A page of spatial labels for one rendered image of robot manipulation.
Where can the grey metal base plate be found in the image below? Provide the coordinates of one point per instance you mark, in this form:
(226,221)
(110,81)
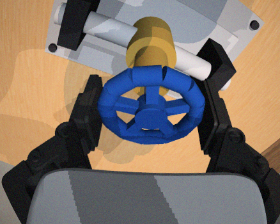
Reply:
(230,14)

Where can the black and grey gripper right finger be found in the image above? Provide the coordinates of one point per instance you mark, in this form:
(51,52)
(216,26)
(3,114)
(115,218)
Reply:
(227,149)

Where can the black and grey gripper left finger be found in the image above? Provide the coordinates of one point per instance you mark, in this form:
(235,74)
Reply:
(69,148)

